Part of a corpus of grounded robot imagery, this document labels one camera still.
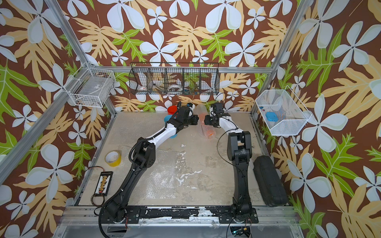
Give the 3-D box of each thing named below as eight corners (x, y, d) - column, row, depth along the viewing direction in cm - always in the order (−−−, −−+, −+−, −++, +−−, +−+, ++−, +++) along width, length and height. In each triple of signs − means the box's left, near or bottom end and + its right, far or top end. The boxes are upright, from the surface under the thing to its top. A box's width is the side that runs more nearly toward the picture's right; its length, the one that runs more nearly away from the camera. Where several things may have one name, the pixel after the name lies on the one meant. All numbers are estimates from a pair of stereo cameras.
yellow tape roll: (103, 166, 93) (101, 164, 90) (109, 153, 99) (107, 150, 96) (120, 166, 93) (118, 164, 90) (124, 153, 99) (122, 150, 96)
